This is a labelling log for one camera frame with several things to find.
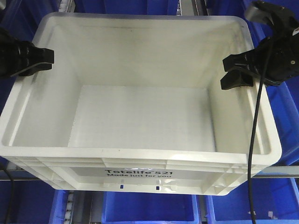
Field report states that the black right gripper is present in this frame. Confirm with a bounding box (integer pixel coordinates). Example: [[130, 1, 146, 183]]
[[220, 35, 299, 90]]

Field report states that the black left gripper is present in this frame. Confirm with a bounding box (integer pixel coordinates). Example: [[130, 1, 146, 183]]
[[0, 28, 54, 79]]

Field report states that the white plastic tote bin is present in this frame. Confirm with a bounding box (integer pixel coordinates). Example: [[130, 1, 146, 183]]
[[0, 12, 282, 196]]

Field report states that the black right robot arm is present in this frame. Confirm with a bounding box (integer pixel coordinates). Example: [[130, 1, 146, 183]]
[[220, 1, 299, 90]]

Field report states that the blue bin right shelf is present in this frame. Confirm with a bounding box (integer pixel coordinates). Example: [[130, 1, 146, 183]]
[[246, 0, 299, 166]]

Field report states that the blue bin lower right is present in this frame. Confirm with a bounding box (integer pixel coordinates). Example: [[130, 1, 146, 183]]
[[206, 178, 299, 224]]

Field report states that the blue bin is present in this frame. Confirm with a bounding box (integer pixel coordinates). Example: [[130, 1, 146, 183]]
[[0, 181, 69, 224], [206, 178, 299, 224], [101, 192, 201, 224]]

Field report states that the blue bin lower left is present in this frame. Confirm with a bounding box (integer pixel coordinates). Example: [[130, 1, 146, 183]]
[[0, 181, 69, 224]]

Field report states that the blue bin lower middle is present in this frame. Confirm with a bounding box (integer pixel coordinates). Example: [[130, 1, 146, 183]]
[[101, 192, 201, 224]]

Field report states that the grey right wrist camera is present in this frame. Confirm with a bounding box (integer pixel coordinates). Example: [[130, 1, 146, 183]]
[[244, 0, 280, 24]]

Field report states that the silver front shelf rail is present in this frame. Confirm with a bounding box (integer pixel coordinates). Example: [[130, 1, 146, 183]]
[[7, 166, 299, 181]]

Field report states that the black right camera cable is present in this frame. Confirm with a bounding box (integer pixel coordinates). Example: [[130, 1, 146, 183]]
[[247, 39, 274, 224]]

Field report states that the black camera cable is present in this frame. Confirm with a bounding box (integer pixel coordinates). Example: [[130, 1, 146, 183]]
[[247, 39, 274, 224], [0, 163, 15, 224]]

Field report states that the black left camera cable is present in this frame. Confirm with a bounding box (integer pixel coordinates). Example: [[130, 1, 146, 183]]
[[0, 163, 15, 224]]

